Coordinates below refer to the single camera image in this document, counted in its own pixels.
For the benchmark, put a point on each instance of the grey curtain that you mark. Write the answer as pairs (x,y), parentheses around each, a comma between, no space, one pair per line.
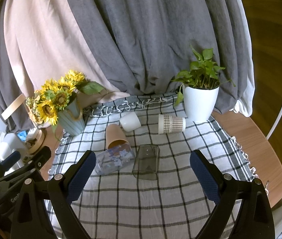
(143,29)

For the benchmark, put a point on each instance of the white sheer curtain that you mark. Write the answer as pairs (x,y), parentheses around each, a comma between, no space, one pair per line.
(246,79)

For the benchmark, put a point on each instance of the checked grey white tablecloth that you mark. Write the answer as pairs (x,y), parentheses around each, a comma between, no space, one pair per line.
(143,204)

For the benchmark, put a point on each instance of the light blue ribbed vase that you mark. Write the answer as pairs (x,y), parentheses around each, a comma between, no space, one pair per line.
(72,122)

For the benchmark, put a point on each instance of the plain brown cup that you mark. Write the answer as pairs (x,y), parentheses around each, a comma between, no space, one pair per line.
(114,135)

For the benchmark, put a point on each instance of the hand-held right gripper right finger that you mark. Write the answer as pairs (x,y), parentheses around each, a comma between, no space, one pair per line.
(205,179)

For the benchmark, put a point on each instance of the brown checked paper cup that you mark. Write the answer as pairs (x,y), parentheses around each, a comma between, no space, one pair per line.
(170,124)

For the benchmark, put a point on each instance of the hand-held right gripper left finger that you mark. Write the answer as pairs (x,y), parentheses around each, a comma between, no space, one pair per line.
(79,179)

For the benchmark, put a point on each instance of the blue packet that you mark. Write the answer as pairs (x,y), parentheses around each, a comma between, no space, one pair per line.
(22,135)

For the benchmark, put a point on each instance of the round wooden box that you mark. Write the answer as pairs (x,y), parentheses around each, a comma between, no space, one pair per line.
(36,140)

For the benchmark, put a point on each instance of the white box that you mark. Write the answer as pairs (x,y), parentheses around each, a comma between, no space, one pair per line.
(8,145)

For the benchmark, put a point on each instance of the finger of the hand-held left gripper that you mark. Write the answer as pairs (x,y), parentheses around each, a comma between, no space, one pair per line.
(39,158)
(11,158)

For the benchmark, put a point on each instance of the beige curtain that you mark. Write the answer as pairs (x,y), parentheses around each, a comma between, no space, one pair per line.
(43,42)

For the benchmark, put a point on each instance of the light wooden strip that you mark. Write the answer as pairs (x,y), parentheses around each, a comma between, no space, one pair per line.
(12,107)

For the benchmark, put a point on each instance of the yellow sunflower bouquet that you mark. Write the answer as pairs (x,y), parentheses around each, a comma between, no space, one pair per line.
(49,104)

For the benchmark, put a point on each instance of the green pothos plant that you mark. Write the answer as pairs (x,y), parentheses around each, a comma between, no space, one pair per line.
(200,72)

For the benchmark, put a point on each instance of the grey clear plastic cup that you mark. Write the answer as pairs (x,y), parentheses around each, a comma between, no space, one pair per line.
(146,163)

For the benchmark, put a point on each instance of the blue floral glass cup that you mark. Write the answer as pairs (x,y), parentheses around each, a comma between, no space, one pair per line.
(113,160)

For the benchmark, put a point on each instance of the white ribbed plant pot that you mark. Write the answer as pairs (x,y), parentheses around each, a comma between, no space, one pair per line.
(199,104)

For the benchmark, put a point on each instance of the plain white cup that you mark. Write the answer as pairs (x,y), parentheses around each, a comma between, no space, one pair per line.
(130,122)

